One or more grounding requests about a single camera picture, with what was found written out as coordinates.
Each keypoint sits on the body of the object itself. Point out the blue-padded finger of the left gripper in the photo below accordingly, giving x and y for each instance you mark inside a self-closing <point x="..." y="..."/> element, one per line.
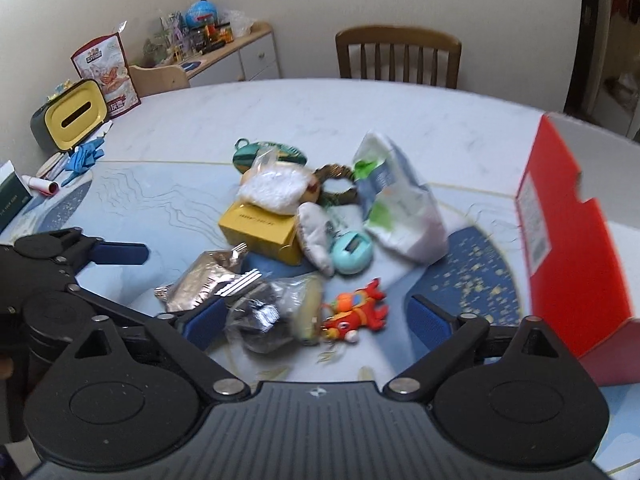
<point x="108" y="253"/>

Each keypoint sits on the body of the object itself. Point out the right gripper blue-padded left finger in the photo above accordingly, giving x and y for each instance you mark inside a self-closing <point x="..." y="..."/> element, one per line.
<point x="200" y="326"/>

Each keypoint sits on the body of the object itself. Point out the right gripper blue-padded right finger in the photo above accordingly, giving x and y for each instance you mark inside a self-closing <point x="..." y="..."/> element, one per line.
<point x="429" y="325"/>

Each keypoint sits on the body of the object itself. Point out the silver foil snack packet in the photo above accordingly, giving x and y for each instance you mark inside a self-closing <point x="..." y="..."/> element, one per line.
<point x="215" y="273"/>

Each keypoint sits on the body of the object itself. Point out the clear bag dark contents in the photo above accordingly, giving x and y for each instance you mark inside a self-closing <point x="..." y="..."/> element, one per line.
<point x="277" y="312"/>

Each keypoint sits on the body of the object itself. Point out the red orange plush toy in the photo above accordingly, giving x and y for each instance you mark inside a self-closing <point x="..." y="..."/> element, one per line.
<point x="349" y="312"/>

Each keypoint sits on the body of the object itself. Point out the light blue round gadget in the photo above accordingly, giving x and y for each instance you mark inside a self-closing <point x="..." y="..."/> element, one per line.
<point x="351" y="252"/>

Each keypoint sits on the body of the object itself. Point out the yellow cardboard box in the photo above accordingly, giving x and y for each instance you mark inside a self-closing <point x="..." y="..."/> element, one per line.
<point x="263" y="232"/>

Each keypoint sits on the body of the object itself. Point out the white green tissue pack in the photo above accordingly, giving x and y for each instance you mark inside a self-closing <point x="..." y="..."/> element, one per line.
<point x="398" y="210"/>

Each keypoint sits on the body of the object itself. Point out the white granule plastic bag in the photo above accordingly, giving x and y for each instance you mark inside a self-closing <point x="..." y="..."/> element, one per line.
<point x="278" y="188"/>

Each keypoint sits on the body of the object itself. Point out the green white snack bag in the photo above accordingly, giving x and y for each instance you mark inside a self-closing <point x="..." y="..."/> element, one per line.
<point x="249" y="153"/>

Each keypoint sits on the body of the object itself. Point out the white lint roller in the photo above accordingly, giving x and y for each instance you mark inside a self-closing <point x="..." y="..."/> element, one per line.
<point x="43" y="187"/>

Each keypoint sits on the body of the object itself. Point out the blue rubber gloves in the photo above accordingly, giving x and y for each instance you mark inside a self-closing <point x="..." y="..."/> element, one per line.
<point x="83" y="159"/>

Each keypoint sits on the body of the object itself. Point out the dark green box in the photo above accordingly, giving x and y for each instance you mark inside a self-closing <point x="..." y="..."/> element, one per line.
<point x="14" y="195"/>

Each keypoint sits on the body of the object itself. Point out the yellow dark tissue box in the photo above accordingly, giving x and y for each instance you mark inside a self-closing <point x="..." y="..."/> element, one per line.
<point x="65" y="121"/>

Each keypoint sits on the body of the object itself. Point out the red cardboard shoe box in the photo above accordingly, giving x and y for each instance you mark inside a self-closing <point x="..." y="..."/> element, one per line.
<point x="577" y="282"/>

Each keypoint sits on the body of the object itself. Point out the light wooden child chair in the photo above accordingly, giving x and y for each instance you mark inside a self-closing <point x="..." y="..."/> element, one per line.
<point x="156" y="80"/>

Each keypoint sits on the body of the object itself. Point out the red white snack bag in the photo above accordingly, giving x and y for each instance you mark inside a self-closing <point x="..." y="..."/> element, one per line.
<point x="104" y="60"/>

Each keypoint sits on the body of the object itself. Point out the white wooden sideboard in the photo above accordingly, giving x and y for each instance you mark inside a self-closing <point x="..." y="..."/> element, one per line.
<point x="249" y="58"/>

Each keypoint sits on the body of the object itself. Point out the blue globe toy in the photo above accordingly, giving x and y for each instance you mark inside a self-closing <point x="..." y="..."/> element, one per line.
<point x="201" y="13"/>

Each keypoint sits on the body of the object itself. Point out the brown wooden chair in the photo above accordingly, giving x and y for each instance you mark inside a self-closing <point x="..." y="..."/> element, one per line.
<point x="410" y="54"/>

